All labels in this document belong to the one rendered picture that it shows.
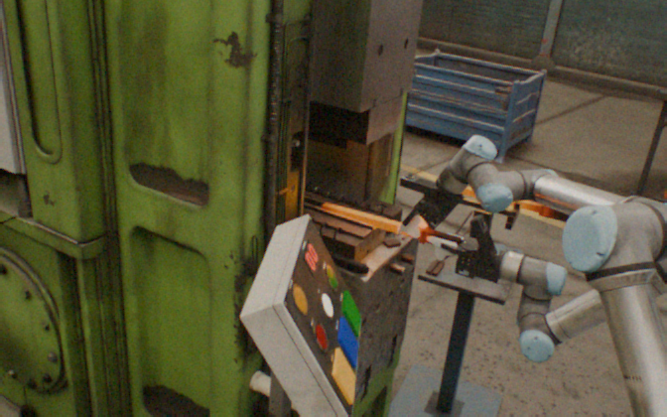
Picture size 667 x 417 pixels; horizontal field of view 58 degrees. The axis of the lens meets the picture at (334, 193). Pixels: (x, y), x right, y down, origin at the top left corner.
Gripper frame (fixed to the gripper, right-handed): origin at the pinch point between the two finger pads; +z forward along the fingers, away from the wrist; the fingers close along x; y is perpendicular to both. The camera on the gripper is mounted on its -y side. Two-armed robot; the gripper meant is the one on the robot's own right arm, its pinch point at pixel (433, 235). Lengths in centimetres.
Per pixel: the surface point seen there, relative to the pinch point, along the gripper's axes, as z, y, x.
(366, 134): 16.6, -28.5, -12.3
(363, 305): 11.5, 18.5, -15.7
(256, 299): 6, -16, -72
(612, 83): 28, 97, 775
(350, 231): 21.3, 2.3, -7.6
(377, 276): 11.3, 12.7, -8.8
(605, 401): -55, 104, 96
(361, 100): 16.3, -38.2, -17.1
